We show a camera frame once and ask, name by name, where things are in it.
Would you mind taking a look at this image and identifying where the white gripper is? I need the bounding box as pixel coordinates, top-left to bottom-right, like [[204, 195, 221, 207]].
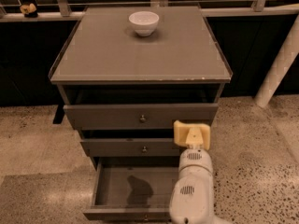
[[178, 128, 213, 175]]

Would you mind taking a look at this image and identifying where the yellow sponge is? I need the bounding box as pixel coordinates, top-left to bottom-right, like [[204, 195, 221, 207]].
[[174, 120, 210, 150]]

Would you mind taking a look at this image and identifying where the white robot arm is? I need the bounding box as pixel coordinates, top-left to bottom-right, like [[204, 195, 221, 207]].
[[169, 124, 232, 224]]

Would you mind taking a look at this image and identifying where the grey top drawer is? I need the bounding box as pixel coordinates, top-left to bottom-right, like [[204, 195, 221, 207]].
[[64, 103, 218, 130]]

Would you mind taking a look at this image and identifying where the grey drawer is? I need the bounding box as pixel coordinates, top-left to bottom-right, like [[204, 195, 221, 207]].
[[84, 155, 180, 222], [64, 103, 218, 130], [80, 129, 184, 157]]

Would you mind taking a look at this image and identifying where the grey bottom drawer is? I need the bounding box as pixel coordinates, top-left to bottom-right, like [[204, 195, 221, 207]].
[[84, 155, 180, 222]]

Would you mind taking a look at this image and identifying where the grey wooden drawer cabinet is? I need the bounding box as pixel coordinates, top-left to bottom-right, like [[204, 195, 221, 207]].
[[48, 5, 234, 170]]

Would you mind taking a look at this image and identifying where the grey middle drawer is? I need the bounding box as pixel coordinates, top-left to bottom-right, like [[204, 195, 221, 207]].
[[80, 129, 184, 157]]

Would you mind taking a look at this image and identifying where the white ceramic bowl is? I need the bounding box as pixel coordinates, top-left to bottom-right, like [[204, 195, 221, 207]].
[[129, 11, 160, 36]]

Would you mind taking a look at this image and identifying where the small yellow black object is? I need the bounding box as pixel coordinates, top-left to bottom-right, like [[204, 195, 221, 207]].
[[20, 3, 38, 18]]

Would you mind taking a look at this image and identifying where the white diagonal post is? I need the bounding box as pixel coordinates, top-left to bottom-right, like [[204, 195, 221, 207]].
[[254, 15, 299, 107]]

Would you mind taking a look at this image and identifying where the metal railing frame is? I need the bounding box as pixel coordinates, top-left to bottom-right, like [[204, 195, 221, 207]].
[[0, 0, 299, 23]]

